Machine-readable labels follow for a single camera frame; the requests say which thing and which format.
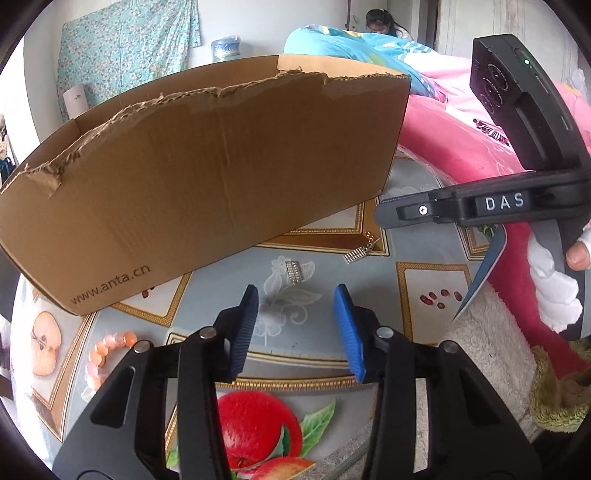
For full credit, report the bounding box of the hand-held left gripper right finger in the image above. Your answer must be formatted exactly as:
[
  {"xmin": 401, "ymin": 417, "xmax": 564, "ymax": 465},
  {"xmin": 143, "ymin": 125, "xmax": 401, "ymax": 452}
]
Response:
[{"xmin": 333, "ymin": 284, "xmax": 543, "ymax": 480}]

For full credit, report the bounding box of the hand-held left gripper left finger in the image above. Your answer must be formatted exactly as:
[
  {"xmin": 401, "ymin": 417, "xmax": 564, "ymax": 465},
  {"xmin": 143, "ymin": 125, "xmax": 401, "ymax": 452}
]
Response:
[{"xmin": 52, "ymin": 284, "xmax": 259, "ymax": 480}]

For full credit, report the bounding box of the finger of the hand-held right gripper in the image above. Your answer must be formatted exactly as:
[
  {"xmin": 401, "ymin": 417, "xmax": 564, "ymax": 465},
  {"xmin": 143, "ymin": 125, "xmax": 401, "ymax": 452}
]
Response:
[{"xmin": 374, "ymin": 187, "xmax": 462, "ymax": 230}]

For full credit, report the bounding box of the pink bead bracelet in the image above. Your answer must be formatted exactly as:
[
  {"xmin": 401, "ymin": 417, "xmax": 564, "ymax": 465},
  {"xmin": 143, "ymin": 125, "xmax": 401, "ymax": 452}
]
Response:
[{"xmin": 85, "ymin": 330, "xmax": 139, "ymax": 393}]

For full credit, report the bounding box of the brown cardboard box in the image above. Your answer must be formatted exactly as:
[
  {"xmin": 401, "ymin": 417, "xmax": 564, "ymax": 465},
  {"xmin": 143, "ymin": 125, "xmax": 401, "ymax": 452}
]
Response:
[{"xmin": 0, "ymin": 54, "xmax": 411, "ymax": 317}]

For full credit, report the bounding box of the person's right hand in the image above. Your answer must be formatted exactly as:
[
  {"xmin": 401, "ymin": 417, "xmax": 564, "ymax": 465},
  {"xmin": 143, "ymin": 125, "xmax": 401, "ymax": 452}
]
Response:
[{"xmin": 529, "ymin": 228, "xmax": 591, "ymax": 334}]

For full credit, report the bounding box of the fruit printed table cover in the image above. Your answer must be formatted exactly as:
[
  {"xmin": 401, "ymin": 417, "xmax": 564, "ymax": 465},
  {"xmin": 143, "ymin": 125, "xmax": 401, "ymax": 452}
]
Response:
[{"xmin": 9, "ymin": 148, "xmax": 509, "ymax": 480}]

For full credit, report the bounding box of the pink floral blanket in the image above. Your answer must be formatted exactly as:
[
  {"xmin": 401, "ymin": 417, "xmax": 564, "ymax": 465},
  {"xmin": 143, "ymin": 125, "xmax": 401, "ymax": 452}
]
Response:
[{"xmin": 392, "ymin": 51, "xmax": 591, "ymax": 384}]

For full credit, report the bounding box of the white wardrobe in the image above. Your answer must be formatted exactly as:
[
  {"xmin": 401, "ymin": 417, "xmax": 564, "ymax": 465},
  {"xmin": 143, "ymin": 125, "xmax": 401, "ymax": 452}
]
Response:
[{"xmin": 436, "ymin": 0, "xmax": 583, "ymax": 61}]

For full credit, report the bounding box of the white fleece garment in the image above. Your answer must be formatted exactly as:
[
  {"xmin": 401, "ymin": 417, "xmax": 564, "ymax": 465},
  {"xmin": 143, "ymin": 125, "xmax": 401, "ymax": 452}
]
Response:
[{"xmin": 445, "ymin": 281, "xmax": 543, "ymax": 439}]

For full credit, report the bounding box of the blue patterned pillow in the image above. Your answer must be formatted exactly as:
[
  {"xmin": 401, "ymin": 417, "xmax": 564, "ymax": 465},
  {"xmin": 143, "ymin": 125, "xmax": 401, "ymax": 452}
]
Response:
[{"xmin": 283, "ymin": 25, "xmax": 448, "ymax": 104}]

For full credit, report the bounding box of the white cylindrical bin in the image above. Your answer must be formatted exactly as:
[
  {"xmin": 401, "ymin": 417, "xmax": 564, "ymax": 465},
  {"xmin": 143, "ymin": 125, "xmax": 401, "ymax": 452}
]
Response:
[{"xmin": 62, "ymin": 83, "xmax": 89, "ymax": 124}]

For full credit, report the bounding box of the silver abacus pendant with chain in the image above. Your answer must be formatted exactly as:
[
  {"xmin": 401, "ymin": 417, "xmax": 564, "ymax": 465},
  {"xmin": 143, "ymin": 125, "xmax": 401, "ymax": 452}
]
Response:
[{"xmin": 344, "ymin": 233, "xmax": 382, "ymax": 265}]

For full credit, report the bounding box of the teal floral wall cloth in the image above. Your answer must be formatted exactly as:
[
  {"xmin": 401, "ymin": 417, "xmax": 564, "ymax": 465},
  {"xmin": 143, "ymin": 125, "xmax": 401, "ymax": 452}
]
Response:
[{"xmin": 58, "ymin": 0, "xmax": 201, "ymax": 123}]

